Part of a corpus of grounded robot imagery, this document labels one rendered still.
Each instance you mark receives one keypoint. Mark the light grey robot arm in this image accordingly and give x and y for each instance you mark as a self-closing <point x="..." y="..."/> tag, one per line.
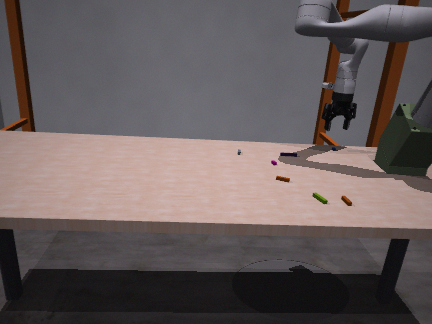
<point x="395" y="23"/>

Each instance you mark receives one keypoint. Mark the orange rod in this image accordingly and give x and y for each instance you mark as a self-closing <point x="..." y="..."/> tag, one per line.
<point x="346" y="200"/>
<point x="282" y="179"/>

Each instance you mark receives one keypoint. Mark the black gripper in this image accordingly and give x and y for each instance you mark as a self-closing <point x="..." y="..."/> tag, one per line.
<point x="338" y="108"/>

